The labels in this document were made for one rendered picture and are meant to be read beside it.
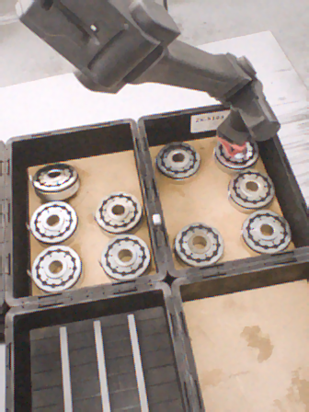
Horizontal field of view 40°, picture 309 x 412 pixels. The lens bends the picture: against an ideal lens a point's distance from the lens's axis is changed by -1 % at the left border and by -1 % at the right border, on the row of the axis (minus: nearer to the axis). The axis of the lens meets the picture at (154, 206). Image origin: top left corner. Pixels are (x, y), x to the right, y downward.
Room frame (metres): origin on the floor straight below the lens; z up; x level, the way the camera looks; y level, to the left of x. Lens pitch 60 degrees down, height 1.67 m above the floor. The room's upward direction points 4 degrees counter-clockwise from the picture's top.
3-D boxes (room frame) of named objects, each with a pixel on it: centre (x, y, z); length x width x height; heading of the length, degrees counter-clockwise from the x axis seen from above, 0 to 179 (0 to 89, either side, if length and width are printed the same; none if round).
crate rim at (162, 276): (0.46, 0.15, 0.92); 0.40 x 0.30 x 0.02; 6
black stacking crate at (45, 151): (0.46, 0.15, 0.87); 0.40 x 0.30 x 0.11; 6
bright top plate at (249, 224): (0.39, -0.23, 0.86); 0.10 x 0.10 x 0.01
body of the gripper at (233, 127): (0.61, -0.20, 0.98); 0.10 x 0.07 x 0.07; 137
